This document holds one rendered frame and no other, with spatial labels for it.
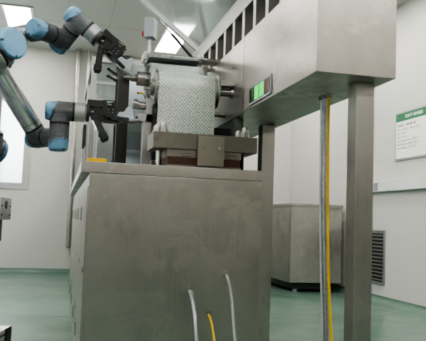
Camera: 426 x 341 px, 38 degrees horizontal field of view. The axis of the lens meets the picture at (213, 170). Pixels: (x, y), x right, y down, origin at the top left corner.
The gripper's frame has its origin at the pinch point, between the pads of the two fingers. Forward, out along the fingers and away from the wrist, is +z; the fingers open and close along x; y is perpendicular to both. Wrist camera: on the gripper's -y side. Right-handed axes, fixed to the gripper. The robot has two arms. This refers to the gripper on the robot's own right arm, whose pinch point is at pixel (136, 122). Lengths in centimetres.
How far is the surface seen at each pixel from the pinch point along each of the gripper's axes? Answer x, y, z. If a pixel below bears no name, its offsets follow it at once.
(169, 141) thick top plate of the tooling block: -19.9, -9.6, 10.0
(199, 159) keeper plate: -21.9, -15.7, 21.3
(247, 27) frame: -7, 41, 43
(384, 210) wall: 298, -22, 273
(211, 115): -0.2, 4.9, 30.1
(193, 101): -0.2, 9.8, 22.3
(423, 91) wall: 233, 81, 273
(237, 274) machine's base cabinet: -26, -57, 36
